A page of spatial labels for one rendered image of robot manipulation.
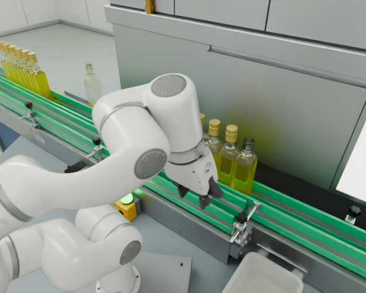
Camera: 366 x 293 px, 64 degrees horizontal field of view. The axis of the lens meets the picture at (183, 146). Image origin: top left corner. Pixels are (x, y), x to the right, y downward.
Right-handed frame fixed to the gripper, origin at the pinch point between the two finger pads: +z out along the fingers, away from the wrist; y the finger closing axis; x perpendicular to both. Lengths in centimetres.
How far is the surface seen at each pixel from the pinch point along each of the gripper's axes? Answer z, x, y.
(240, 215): 20.2, -9.8, -5.6
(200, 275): 43.3, 4.6, 1.2
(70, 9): 171, -306, 542
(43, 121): 29, -9, 94
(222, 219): 28.6, -9.5, 0.6
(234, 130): 9.3, -27.7, 5.9
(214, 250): 41.6, -3.9, 1.1
